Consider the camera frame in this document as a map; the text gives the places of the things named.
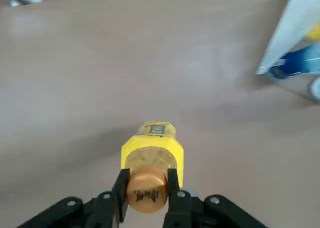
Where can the blue label bottle white cap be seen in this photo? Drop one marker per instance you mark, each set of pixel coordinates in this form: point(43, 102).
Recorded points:
point(300, 62)

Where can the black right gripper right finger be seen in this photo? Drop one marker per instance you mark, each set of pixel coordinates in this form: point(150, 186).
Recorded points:
point(180, 208)

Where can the clear acrylic drinks tray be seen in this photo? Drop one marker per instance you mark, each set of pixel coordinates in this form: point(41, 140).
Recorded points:
point(282, 25)

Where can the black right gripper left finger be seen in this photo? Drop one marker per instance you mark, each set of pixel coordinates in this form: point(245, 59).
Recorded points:
point(105, 208)

